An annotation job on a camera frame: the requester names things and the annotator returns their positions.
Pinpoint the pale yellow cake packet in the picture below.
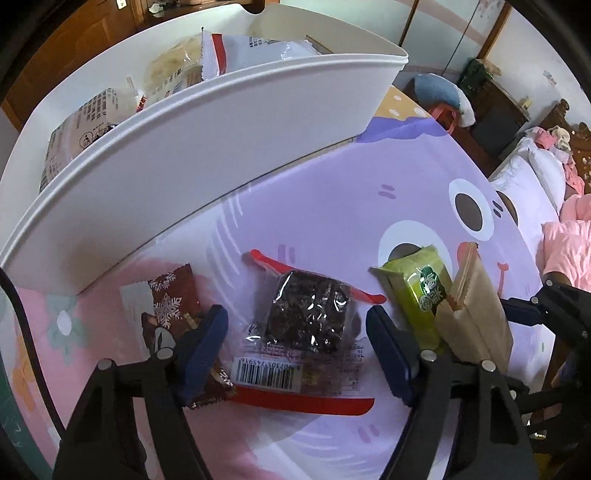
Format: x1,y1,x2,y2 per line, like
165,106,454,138
141,39,206,104

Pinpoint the green snack packet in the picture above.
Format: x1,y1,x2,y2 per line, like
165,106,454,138
368,244,455,352

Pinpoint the clear dark brownie packet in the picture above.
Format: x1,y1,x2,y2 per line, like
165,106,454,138
228,249,386,416

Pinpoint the tan paper snack packet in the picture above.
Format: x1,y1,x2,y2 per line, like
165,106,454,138
434,242,515,374

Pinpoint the black cable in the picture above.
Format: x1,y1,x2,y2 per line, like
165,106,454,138
0,267,66,437

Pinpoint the printed cartoon tablecloth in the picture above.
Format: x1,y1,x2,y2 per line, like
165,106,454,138
0,85,561,480

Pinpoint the white plastic storage box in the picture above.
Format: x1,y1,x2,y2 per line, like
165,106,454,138
0,2,409,296

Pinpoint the brown snowflake snack packet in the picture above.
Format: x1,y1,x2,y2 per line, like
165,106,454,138
141,263,238,411

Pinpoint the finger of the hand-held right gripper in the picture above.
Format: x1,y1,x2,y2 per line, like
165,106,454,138
509,369,591,417
501,276,591,354

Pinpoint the white floral pillow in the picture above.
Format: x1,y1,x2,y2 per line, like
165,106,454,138
489,152,561,232

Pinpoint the pink blanket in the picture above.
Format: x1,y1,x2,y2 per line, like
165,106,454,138
542,194,591,291

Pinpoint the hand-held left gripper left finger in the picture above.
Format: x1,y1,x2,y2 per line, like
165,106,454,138
53,304,230,480

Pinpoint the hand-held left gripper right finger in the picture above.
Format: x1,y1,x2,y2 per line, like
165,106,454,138
365,305,541,480

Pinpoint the blue plush pillow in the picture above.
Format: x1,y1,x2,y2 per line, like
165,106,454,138
413,74,476,127

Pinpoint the floral sliding wardrobe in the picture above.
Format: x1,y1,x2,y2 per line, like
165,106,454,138
402,0,513,77

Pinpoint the wooden cabinet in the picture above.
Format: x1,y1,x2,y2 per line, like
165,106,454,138
2,0,155,130

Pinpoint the pink stool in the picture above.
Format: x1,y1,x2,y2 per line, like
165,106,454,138
434,104,462,134

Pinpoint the pile of clothes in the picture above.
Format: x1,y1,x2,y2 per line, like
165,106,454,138
524,124,575,160

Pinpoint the dark wooden nightstand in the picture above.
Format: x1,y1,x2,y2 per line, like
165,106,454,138
462,58,532,160

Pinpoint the beige printed snack packet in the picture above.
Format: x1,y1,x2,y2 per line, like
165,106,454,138
39,88,144,195

